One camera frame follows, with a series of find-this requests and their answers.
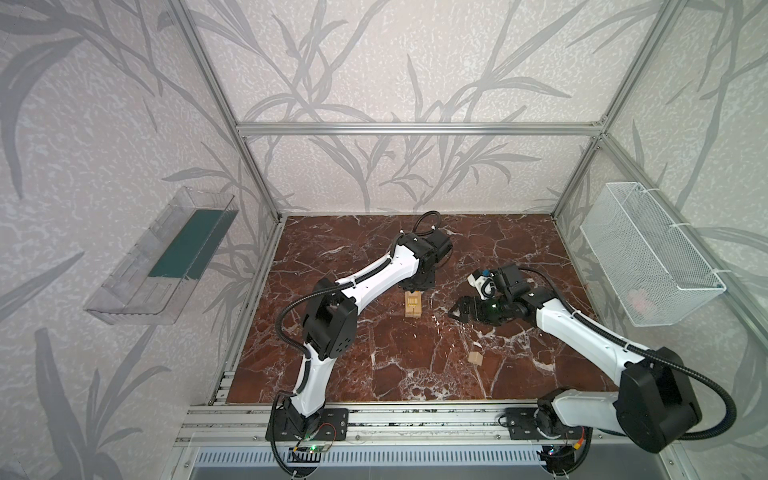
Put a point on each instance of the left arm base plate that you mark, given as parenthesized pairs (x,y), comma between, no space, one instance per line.
(328,424)

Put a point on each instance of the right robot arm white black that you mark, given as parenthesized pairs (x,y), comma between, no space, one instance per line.
(658,401)

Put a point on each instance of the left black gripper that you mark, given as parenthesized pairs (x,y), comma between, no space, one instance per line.
(417,280)

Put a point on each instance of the wood block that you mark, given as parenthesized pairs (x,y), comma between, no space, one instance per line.
(413,312)

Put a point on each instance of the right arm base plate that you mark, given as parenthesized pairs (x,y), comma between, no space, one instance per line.
(537,423)

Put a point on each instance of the clear plastic wall bin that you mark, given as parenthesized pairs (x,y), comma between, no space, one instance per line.
(155,280)

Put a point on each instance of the white wire mesh basket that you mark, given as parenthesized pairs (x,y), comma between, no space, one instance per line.
(658,275)

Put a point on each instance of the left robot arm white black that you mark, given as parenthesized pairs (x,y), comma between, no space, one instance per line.
(322,325)

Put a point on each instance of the aluminium front rail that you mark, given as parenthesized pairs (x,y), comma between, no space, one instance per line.
(372,423)

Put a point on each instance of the small wood cube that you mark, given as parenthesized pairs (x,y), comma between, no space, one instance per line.
(475,358)
(413,299)

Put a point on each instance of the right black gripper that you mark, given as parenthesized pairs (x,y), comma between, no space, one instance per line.
(475,308)

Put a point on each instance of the aluminium frame crossbar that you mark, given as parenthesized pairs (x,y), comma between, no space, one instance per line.
(248,129)

